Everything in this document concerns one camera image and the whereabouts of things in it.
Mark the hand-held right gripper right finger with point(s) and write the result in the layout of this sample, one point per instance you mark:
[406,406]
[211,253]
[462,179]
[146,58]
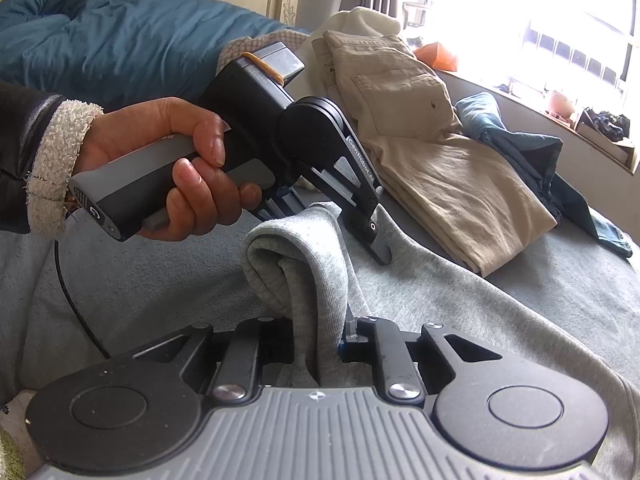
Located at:
[350,347]

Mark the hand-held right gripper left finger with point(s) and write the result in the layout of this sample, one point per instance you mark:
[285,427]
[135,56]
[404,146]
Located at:
[280,340]

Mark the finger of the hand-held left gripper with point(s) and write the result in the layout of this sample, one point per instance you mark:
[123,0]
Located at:
[370,227]
[285,202]

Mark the grey hoodie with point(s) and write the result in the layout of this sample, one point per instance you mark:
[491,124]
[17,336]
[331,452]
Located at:
[425,320]

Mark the cardboard tray with dark clothes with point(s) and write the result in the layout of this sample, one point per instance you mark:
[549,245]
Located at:
[607,132]

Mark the person's left hand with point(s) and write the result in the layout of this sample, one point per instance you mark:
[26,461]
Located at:
[150,125]

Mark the patterned pillow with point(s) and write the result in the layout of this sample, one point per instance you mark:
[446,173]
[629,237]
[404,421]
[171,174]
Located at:
[250,52]

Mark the folded beige trousers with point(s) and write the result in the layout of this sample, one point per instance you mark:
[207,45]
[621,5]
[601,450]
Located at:
[465,200]

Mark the beige pants with pocket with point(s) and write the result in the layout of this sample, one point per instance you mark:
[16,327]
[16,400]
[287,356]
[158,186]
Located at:
[390,85]

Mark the cream cloth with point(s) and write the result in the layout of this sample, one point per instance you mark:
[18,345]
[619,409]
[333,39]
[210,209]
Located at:
[370,22]

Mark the orange bag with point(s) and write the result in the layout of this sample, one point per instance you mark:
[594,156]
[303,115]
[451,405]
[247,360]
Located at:
[437,57]

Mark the light blue jeans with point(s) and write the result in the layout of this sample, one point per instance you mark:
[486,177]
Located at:
[480,115]

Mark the dark blue garment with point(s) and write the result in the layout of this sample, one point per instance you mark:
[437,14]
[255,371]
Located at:
[540,170]

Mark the blue quilt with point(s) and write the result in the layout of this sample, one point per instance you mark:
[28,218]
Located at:
[125,35]

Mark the pink pot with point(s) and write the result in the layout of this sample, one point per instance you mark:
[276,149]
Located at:
[561,105]

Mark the bright window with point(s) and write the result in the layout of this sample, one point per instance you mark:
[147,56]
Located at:
[525,20]

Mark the white fleece garment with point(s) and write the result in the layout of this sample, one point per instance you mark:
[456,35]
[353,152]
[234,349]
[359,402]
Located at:
[12,410]

